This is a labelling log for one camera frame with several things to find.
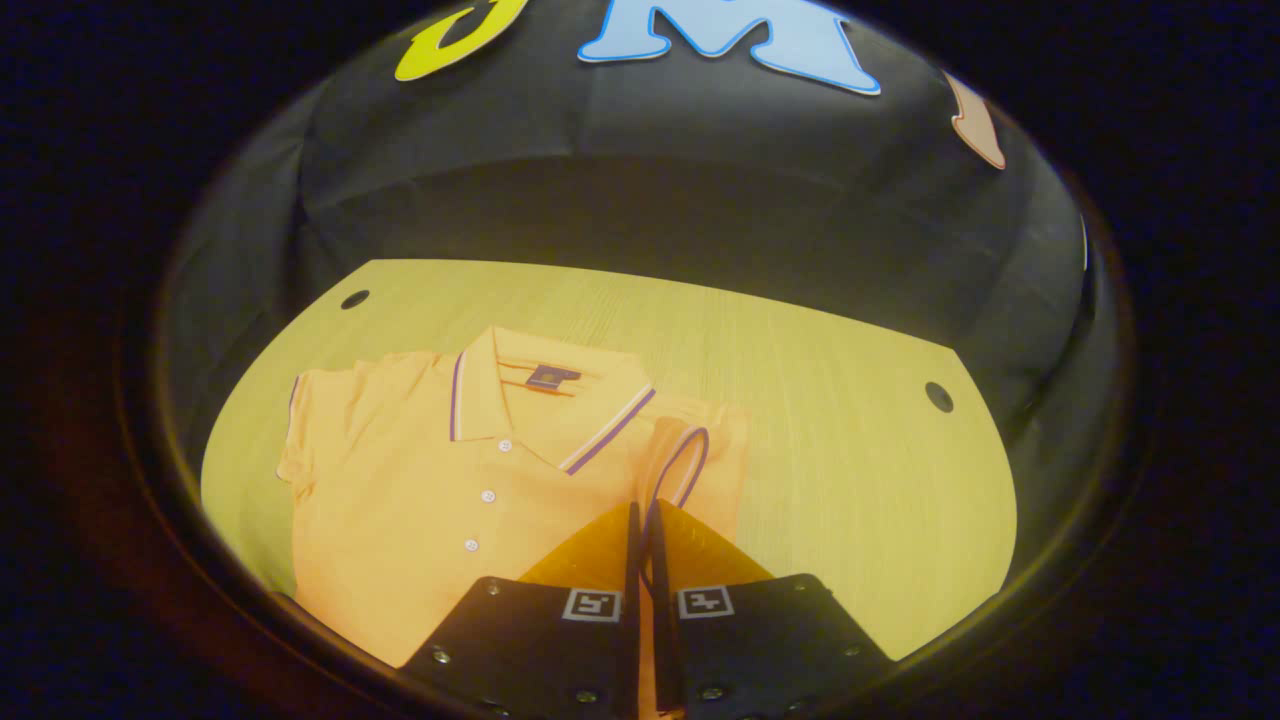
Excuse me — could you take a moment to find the black backdrop cloth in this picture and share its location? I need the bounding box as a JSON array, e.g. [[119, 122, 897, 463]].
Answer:
[[160, 0, 1096, 521]]

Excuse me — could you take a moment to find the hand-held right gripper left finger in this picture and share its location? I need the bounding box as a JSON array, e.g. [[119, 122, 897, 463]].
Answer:
[[400, 500, 642, 719]]

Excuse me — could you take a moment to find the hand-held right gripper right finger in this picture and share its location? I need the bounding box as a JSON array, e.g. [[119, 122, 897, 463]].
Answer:
[[646, 498, 896, 719]]

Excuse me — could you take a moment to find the orange T-shirt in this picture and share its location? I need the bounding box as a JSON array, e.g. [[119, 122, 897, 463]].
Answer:
[[275, 325, 753, 717]]

